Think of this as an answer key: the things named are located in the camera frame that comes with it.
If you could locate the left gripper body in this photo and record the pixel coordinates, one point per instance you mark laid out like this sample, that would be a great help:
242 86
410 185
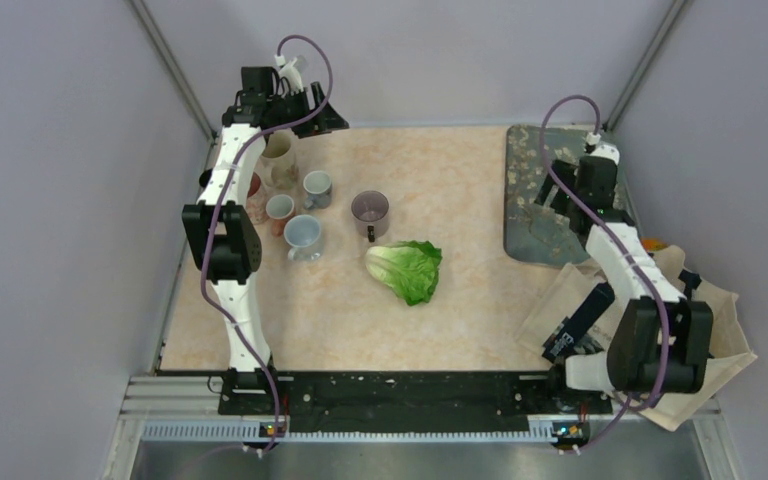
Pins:
290 108

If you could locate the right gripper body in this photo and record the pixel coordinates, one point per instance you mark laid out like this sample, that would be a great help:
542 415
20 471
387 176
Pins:
573 203

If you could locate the cream tall mug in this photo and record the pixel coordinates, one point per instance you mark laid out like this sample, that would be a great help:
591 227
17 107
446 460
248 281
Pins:
279 169

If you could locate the blue grey mug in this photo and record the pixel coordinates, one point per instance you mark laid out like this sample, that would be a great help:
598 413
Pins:
318 189

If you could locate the large pink mug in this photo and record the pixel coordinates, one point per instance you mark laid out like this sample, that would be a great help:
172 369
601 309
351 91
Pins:
256 201

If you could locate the mauve mug black handle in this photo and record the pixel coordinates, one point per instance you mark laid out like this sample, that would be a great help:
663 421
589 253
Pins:
370 210

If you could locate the terracotta pink mug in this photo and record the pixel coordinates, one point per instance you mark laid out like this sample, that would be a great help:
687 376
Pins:
280 209

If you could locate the pale blue glass mug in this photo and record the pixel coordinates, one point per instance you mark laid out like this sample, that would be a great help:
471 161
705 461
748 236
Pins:
304 236

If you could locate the brown patterned mug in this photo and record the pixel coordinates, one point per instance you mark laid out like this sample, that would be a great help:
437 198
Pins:
205 178

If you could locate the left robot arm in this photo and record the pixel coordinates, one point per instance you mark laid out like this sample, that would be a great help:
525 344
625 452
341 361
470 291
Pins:
222 238

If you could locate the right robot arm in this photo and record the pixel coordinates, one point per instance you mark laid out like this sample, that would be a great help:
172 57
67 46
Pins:
634 331

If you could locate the floral patterned tray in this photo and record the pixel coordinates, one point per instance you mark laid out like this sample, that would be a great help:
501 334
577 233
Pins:
533 233

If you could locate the beige tote bag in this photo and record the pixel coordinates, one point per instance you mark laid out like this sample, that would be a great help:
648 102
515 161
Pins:
729 347

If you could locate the green lettuce head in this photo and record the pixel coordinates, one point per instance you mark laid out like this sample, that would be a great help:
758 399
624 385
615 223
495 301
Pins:
411 269

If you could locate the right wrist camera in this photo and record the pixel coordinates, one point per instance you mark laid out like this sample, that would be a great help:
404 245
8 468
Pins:
596 147

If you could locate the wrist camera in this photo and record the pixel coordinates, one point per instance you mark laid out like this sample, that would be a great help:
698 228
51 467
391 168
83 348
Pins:
290 72
596 147

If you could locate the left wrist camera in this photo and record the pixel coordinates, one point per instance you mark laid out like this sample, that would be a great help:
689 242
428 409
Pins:
290 72

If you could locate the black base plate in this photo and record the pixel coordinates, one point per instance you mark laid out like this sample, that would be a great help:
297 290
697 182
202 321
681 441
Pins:
404 402

